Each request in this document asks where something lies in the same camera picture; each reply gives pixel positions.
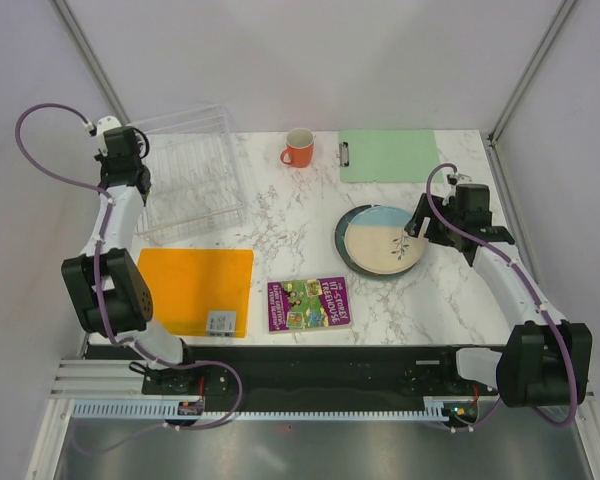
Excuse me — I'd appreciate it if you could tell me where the green rimmed grey plate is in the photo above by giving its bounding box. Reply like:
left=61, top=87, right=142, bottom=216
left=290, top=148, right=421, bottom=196
left=343, top=204, right=426, bottom=274

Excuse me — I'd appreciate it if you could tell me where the large teal plate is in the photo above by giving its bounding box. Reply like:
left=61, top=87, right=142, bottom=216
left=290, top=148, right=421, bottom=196
left=334, top=204, right=416, bottom=278

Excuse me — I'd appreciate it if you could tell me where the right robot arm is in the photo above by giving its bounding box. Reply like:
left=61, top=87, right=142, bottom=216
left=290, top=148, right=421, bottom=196
left=405, top=183, right=593, bottom=409

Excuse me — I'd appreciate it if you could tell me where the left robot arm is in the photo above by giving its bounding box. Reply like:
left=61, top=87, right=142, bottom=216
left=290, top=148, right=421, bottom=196
left=61, top=116, right=200, bottom=393

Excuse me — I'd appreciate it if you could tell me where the green clipboard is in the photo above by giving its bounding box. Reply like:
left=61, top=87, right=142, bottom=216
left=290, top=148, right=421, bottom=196
left=338, top=129, right=440, bottom=183

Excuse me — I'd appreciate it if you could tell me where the orange cutting board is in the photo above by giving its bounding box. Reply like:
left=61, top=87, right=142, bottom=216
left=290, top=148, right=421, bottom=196
left=138, top=248, right=254, bottom=338

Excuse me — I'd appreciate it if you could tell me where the purple treehouse book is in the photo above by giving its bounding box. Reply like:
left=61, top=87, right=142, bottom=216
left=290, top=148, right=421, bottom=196
left=266, top=276, right=352, bottom=333

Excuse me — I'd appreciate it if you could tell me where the orange mug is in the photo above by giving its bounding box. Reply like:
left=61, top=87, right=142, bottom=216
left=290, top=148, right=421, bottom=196
left=280, top=128, right=314, bottom=168

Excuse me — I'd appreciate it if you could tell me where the small grey box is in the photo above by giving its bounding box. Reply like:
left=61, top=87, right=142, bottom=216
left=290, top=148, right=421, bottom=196
left=205, top=310, right=237, bottom=338

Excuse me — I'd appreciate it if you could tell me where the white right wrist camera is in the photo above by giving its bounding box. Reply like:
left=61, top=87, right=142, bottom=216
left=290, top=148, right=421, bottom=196
left=442, top=171, right=472, bottom=206

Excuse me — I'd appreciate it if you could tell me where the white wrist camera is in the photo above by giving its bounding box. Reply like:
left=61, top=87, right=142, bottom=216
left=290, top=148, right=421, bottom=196
left=83, top=116, right=122, bottom=156
left=442, top=171, right=472, bottom=206

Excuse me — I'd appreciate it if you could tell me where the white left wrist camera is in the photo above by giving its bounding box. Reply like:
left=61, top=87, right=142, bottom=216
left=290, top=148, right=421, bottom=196
left=83, top=116, right=122, bottom=156

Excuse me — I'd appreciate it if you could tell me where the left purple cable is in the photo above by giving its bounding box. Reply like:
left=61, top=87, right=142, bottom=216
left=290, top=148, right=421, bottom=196
left=15, top=102, right=246, bottom=431

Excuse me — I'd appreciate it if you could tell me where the white wire dish rack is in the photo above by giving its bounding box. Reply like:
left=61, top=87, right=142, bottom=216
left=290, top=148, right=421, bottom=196
left=132, top=104, right=247, bottom=246

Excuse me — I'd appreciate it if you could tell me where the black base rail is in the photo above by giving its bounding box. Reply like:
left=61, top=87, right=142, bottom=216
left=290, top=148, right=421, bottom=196
left=142, top=346, right=496, bottom=410

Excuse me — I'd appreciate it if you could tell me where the left aluminium frame post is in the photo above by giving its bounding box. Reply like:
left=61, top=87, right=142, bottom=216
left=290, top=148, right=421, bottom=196
left=50, top=0, right=129, bottom=123

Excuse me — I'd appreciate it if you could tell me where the aluminium frame post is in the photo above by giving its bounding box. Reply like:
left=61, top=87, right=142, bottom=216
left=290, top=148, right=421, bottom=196
left=50, top=0, right=129, bottom=123
left=485, top=0, right=580, bottom=148

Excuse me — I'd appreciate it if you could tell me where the right aluminium frame post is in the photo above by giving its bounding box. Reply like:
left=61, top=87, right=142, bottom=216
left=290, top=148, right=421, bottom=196
left=485, top=0, right=580, bottom=148

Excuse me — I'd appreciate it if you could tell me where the white slotted cable duct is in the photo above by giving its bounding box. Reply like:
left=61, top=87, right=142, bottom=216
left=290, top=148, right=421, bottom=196
left=72, top=396, right=480, bottom=422

